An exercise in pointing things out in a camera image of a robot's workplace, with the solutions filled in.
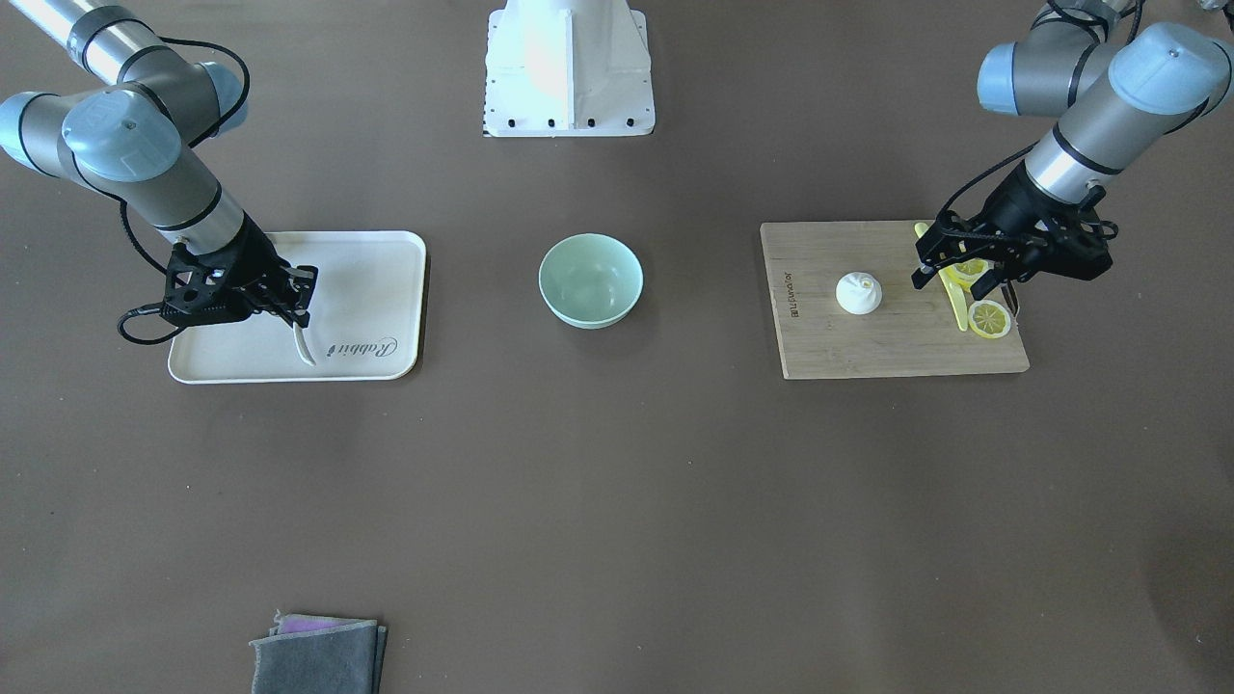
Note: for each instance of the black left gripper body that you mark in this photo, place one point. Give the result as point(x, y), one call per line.
point(1008, 205)

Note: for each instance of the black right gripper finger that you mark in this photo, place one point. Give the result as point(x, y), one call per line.
point(297, 318)

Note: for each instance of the light green bowl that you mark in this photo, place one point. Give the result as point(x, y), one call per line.
point(590, 281)

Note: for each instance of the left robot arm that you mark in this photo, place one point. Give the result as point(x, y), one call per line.
point(1110, 103)

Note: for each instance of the cream plastic tray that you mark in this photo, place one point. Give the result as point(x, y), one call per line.
point(365, 317)

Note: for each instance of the grey folded cloth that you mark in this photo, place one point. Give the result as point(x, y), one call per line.
point(316, 654)

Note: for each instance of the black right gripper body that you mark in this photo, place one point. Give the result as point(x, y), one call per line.
point(254, 253)

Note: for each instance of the lemon slice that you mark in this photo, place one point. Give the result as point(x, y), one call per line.
point(990, 320)

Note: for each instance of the stacked lemon slices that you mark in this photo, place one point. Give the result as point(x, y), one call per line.
point(967, 273)

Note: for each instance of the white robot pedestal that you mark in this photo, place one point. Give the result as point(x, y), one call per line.
point(568, 69)

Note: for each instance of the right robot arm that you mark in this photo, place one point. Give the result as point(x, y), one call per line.
point(135, 141)

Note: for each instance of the white ceramic spoon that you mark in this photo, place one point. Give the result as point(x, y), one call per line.
point(301, 345)

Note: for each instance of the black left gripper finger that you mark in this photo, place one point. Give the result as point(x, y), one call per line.
point(988, 282)

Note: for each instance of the bamboo cutting board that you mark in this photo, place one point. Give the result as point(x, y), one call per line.
point(911, 333)

